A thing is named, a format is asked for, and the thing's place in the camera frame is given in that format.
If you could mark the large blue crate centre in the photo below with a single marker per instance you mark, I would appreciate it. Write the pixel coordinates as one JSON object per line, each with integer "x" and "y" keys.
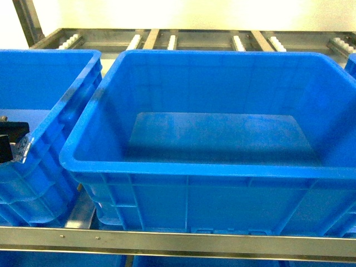
{"x": 175, "y": 114}

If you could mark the lower blue crate right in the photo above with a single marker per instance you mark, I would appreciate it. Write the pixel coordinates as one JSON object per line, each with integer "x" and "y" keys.
{"x": 182, "y": 261}

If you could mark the large blue crate right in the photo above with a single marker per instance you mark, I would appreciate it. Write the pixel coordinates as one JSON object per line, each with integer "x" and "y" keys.
{"x": 350, "y": 67}

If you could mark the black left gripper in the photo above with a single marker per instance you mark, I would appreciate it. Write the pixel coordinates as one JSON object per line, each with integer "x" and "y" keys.
{"x": 11, "y": 132}

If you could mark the steel roller rack frame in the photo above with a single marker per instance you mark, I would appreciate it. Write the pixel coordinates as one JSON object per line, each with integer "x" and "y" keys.
{"x": 243, "y": 205}

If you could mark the large blue crate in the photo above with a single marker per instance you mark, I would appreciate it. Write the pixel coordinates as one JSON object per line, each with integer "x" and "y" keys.
{"x": 49, "y": 89}
{"x": 175, "y": 114}
{"x": 350, "y": 67}

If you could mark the red mushroom push button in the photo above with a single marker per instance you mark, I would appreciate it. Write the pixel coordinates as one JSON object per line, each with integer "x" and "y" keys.
{"x": 21, "y": 149}

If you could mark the steel rack front rail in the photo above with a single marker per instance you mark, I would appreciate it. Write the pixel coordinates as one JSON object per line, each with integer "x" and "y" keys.
{"x": 177, "y": 244}

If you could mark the lower blue crate left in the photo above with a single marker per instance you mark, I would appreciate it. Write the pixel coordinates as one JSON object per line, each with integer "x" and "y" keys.
{"x": 23, "y": 258}

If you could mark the large blue crate left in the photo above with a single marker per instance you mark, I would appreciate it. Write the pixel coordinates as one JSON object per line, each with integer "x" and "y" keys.
{"x": 49, "y": 89}

